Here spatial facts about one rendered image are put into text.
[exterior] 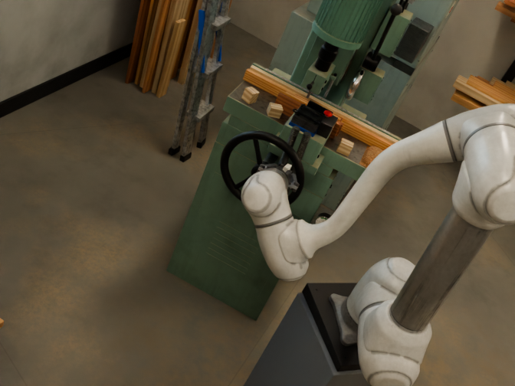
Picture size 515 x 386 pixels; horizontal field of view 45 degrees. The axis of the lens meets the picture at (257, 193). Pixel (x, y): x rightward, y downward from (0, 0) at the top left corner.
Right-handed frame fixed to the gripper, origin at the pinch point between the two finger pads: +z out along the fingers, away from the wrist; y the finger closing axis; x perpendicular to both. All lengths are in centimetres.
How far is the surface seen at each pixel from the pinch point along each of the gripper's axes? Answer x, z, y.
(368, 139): -15.1, 37.2, -18.0
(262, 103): -10.2, 29.5, 20.3
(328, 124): -16.3, 14.8, -4.3
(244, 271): 56, 46, 0
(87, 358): 96, 2, 32
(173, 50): 6, 153, 98
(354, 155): -9.2, 27.2, -16.5
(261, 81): -15.8, 36.6, 25.0
